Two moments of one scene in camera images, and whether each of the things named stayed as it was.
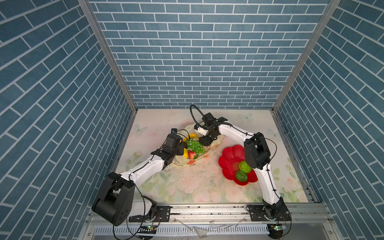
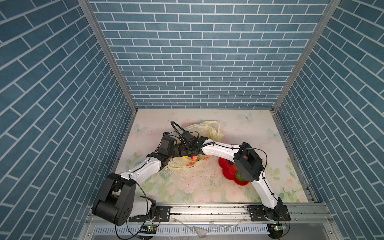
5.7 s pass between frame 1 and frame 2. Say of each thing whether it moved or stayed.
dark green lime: stayed
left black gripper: stayed
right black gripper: moved
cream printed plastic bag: stayed
